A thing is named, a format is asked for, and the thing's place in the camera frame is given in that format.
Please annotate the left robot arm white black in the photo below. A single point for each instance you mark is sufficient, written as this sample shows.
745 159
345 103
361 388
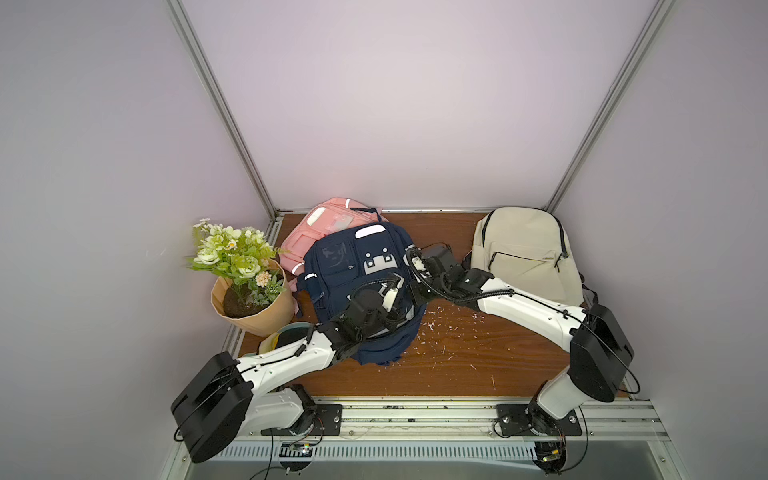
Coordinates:
228 396

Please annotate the cream canvas backpack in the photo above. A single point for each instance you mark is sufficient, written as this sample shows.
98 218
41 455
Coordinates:
529 249

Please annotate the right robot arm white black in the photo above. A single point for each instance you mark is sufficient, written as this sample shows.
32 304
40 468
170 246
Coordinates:
599 351

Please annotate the artificial green flower bouquet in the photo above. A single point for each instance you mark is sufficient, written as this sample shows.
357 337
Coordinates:
243 256

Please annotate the pink backpack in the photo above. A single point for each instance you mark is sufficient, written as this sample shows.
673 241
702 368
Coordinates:
331 216

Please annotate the navy blue backpack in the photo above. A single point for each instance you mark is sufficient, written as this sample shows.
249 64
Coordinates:
340 267

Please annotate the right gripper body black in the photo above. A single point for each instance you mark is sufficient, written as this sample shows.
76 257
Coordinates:
417 264

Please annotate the teal bowl with handle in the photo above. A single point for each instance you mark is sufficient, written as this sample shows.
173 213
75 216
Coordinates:
293 332

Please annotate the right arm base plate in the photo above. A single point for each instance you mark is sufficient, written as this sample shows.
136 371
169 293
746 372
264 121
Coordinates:
515 419

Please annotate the brown paper flower pot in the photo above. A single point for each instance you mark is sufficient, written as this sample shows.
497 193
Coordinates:
268 320

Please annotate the yellow item in bowl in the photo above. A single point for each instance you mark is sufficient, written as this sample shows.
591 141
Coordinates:
268 344

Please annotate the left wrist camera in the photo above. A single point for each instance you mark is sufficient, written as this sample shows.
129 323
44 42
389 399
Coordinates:
390 295

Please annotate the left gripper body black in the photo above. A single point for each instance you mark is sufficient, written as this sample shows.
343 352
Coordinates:
379 319

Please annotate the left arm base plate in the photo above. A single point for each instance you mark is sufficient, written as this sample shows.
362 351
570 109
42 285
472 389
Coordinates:
318 420

